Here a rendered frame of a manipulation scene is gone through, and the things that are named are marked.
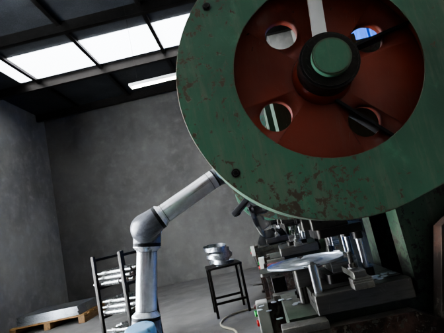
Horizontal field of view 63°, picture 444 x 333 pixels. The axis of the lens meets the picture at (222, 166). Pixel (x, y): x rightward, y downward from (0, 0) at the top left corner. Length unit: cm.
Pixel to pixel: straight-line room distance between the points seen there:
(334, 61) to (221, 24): 33
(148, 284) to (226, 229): 652
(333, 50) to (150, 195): 756
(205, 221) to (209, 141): 714
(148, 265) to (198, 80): 84
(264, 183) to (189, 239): 723
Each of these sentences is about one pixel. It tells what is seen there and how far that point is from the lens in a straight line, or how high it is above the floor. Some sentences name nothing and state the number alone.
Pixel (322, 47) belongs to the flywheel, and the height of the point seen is 135.
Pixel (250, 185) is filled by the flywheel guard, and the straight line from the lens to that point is 95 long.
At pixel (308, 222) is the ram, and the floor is 92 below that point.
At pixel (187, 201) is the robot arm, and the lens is 144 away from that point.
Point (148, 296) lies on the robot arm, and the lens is 159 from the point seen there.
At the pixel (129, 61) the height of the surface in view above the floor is 424.
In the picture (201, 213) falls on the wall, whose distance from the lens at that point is 810.
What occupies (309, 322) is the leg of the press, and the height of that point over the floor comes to 64.
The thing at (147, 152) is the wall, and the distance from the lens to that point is 850.
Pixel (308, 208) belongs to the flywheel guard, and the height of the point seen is 97.
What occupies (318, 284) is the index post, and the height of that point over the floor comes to 73.
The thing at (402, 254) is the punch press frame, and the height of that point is 76.
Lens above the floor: 97
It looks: 9 degrees up
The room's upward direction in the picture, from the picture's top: 12 degrees counter-clockwise
